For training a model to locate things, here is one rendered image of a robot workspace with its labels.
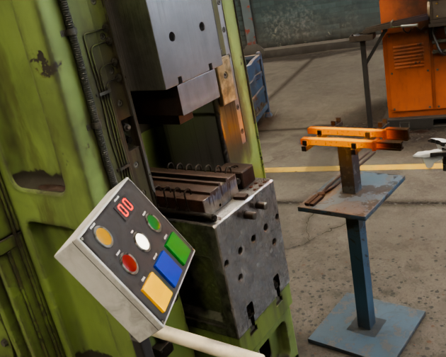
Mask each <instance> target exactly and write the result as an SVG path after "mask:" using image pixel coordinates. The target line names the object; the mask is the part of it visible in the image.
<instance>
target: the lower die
mask: <svg viewBox="0 0 446 357"><path fill-rule="evenodd" d="M149 168H150V172H156V173H165V174H181V175H190V176H207V177H216V178H226V183H224V184H223V185H220V182H212V181H197V180H189V179H180V178H165V177H156V176H152V180H153V183H154V186H155V185H160V187H161V191H160V189H159V187H158V186H157V187H156V188H155V191H156V192H155V193H156V198H157V201H158V204H159V207H162V208H165V207H166V202H165V199H164V194H163V190H164V187H165V186H170V187H171V193H170V191H169V188H166V190H165V194H166V199H167V203H168V206H169V207H170V208H172V209H176V203H175V200H174V196H173V190H174V188H175V187H179V188H180V189H181V193H180V192H179V189H176V191H175V194H176V200H177V204H178V207H179V209H180V210H186V204H185V199H184V196H183V192H184V190H185V189H186V188H190V189H191V192H192V194H190V191H189V190H187V191H186V192H185V196H186V200H187V203H188V207H189V209H190V211H194V212H199V213H210V214H213V213H215V212H216V211H217V210H219V209H220V208H221V207H222V206H223V205H225V204H226V203H228V202H229V201H230V200H231V199H232V198H233V196H234V195H235V194H236V193H239V190H238V186H237V182H236V176H235V174H228V173H219V172H217V173H215V172H209V171H206V172H204V171H191V170H187V171H186V170H181V169H178V170H176V169H163V168H154V167H149ZM220 203H221V206H219V204H220Z"/></svg>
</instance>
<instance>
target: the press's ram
mask: <svg viewBox="0 0 446 357"><path fill-rule="evenodd" d="M108 5H109V9H110V14H111V17H112V20H113V25H114V28H115V33H116V36H117V39H118V45H119V48H120V53H121V56H122V61H123V64H124V68H125V73H126V76H127V81H128V84H129V88H130V91H158V90H167V89H170V88H172V87H174V86H177V85H179V83H183V82H185V81H187V80H189V79H192V78H194V77H197V76H199V75H201V74H204V73H205V72H208V71H209V70H210V69H214V68H216V67H219V66H221V65H223V62H222V56H221V51H220V47H219V40H218V36H217V29H216V25H215V17H214V14H213V9H212V2H211V0H108Z"/></svg>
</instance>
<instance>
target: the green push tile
mask: <svg viewBox="0 0 446 357"><path fill-rule="evenodd" d="M164 246H165V247H166V248H167V250H168V251H169V252H170V253H171V254H172V255H173V256H174V257H175V258H176V259H177V261H178V262H179V263H180V264H181V265H182V266H184V265H185V263H186V261H187V259H188V257H189V254H190V249H189V248H188V247H187V246H186V245H185V244H184V242H183V241H182V240H181V239H180V238H179V237H178V236H177V235H176V233H175V232H171V233H170V235H169V237H168V239H167V240H166V243H165V245H164Z"/></svg>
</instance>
